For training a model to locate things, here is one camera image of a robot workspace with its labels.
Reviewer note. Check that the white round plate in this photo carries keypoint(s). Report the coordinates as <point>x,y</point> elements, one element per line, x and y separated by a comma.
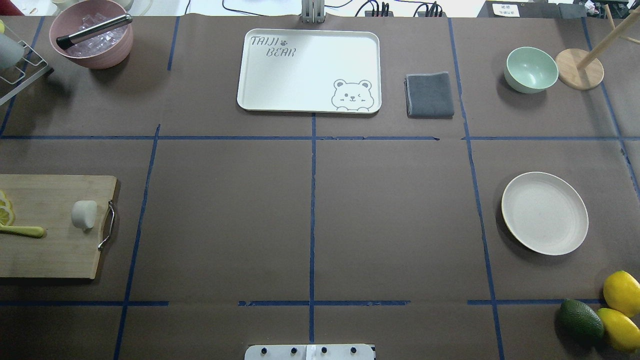
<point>545,213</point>

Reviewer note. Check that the white bear serving tray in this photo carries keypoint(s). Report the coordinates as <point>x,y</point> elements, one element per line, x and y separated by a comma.
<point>313,71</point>

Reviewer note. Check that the white steamed bun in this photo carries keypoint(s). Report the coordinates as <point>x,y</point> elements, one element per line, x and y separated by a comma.
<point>84,214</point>

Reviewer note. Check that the grey folded cloth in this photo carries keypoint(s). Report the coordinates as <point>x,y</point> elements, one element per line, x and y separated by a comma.
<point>428,95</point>

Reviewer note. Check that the green bowl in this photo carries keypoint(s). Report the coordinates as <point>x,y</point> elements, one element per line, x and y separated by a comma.
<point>529,70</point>

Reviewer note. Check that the bamboo cutting board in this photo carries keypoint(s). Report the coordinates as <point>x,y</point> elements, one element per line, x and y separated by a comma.
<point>46,201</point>

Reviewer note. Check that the pink bowl with ice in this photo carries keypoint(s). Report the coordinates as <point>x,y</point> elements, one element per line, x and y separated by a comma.
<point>69,21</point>

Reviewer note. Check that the wooden mug tree stand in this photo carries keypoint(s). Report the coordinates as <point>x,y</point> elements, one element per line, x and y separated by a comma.
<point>581,69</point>

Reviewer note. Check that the yellow-green plastic knife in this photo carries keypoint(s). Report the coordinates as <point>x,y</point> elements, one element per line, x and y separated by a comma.
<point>26,231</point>

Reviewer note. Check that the steel ice tongs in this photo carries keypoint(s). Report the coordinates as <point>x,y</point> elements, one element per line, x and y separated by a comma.
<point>65,42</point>

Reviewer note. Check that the green avocado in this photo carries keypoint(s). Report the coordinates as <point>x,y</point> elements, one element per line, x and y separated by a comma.
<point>580,321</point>

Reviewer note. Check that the yellow lemon upper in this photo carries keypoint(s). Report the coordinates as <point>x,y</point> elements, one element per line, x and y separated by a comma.
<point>621,292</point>

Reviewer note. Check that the yellow lemon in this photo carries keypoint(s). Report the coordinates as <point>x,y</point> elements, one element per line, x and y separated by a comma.
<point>621,292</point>
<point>621,333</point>

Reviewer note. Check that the light blue cup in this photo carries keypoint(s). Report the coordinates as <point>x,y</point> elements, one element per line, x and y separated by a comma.
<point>11,52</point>

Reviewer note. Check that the yellow lemon lower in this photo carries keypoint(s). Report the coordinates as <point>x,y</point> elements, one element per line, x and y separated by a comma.
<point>621,333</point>

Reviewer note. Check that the metal camera pole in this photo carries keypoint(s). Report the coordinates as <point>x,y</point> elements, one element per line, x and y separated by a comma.
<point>313,11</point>

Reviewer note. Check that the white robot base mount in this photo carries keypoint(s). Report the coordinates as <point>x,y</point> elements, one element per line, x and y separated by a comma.
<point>340,351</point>

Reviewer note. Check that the wire cup rack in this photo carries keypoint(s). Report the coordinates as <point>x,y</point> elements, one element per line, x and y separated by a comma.
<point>32,67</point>

